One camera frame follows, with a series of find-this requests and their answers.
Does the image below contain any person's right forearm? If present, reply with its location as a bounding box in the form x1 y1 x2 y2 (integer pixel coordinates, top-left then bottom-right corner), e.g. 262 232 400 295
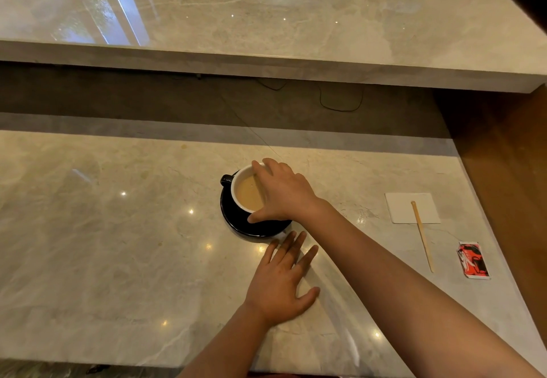
299 197 544 378

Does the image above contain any person's right hand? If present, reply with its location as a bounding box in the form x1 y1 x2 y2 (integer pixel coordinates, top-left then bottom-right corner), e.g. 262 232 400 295
247 158 322 225

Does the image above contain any person's left hand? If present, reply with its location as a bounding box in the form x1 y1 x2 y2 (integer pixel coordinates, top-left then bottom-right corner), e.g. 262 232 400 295
244 231 321 329

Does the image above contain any person's left forearm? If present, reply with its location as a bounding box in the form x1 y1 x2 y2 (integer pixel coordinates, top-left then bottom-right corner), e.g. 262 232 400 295
179 303 274 378

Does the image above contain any white paper napkin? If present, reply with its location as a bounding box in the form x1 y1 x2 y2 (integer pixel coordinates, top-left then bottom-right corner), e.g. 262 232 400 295
385 193 441 224

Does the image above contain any milky coffee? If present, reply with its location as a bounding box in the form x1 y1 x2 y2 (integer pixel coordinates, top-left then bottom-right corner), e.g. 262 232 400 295
236 174 266 211

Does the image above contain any red sugar packet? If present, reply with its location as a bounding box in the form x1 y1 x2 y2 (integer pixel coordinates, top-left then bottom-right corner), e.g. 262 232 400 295
457 241 491 280

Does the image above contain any black cable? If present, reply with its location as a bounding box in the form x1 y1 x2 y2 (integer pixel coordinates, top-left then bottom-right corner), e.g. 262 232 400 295
256 78 288 91
317 84 365 113

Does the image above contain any wooden stir stick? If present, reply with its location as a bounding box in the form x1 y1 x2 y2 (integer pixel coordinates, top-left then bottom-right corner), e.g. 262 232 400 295
411 201 435 273

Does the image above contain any black saucer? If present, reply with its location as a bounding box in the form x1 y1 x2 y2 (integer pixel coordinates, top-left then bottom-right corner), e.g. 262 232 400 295
220 180 294 238

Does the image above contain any black cup with white inside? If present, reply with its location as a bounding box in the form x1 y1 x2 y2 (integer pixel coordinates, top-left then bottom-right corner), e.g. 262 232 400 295
221 163 274 214

